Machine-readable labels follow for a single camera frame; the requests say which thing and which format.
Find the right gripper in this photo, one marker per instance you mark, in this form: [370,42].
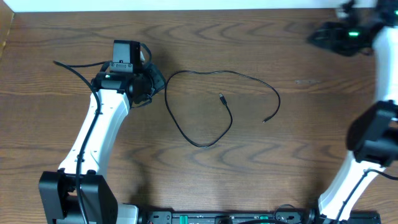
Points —
[337,27]

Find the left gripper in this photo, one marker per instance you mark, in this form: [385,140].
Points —
[160,81]

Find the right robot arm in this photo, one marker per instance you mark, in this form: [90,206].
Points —
[371,140]

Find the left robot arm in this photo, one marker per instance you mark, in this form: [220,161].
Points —
[77,192]

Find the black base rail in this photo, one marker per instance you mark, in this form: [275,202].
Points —
[283,214]

